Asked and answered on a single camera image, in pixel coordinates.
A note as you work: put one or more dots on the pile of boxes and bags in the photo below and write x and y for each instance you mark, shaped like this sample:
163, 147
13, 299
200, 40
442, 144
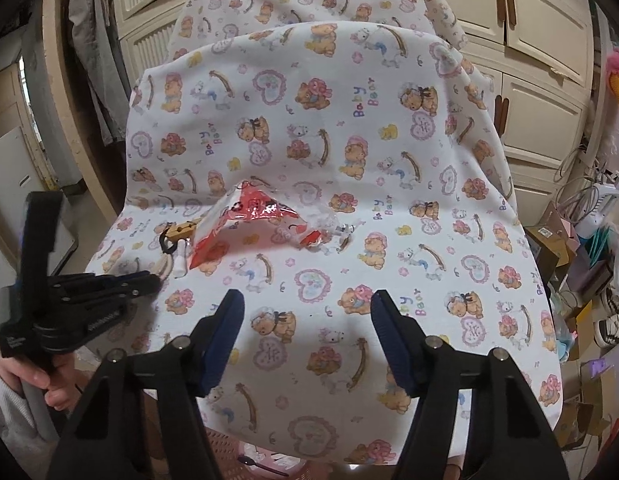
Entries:
579, 260

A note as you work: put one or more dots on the red plastic bag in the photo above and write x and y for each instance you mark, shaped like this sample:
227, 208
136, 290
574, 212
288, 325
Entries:
239, 220

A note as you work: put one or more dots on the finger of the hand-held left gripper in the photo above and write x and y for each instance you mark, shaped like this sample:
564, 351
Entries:
129, 282
107, 312

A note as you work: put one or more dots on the bear printed blanket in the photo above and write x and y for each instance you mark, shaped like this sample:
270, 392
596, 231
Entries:
339, 135

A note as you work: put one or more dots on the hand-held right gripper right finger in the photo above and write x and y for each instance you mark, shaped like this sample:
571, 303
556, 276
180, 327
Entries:
392, 340

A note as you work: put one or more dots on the beige wooden arched frame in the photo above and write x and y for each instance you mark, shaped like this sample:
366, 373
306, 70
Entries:
74, 110

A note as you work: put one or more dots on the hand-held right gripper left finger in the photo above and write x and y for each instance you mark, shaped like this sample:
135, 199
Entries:
222, 340

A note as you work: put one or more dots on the white sneaker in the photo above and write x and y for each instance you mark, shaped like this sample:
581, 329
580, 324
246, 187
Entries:
612, 317

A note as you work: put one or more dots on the cream wooden wardrobe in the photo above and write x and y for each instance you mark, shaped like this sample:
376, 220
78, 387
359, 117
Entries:
539, 35

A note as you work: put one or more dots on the small white tube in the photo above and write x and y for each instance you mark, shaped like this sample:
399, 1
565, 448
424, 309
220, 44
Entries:
180, 260

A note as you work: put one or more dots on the clear small plastic wrapper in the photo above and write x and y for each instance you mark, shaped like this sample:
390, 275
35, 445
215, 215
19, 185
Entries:
329, 232

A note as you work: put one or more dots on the person's left forearm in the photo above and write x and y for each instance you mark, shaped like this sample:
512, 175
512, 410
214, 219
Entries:
9, 400

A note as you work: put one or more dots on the hanging grey clothes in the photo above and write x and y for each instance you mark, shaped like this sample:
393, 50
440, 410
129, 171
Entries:
97, 60

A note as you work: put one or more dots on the pink plastic mesh basket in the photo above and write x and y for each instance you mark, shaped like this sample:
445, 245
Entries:
289, 467

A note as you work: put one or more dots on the pink plush toy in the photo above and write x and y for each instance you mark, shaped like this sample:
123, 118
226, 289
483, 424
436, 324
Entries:
618, 72

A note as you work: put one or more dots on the person's left hand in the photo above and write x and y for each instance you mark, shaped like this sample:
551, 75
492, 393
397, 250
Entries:
59, 390

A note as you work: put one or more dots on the white appliance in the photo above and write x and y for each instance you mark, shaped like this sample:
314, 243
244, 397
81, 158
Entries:
12, 185

